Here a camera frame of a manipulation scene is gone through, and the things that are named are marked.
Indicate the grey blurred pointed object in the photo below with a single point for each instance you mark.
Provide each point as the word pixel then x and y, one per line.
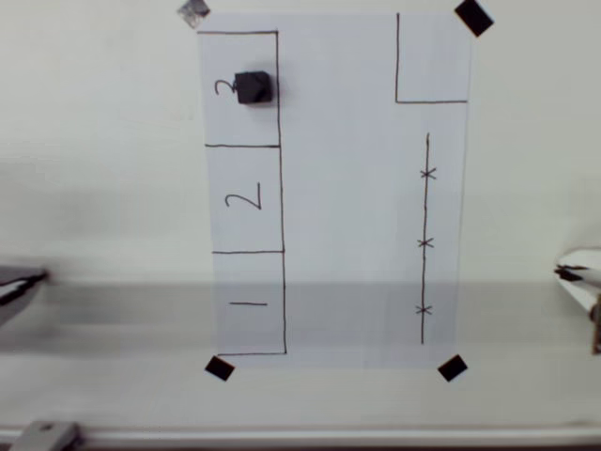
pixel 14 296

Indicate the white paper sheet with markings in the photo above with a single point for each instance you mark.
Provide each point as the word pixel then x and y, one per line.
pixel 338 188

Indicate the black tape piece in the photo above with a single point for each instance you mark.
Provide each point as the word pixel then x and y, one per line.
pixel 453 368
pixel 219 368
pixel 474 16

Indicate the grey tape piece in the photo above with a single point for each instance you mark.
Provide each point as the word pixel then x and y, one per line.
pixel 193 13

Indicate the grey metal clamp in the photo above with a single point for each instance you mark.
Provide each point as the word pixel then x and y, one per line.
pixel 44 434

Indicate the black cube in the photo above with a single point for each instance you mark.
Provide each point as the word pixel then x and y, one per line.
pixel 253 88

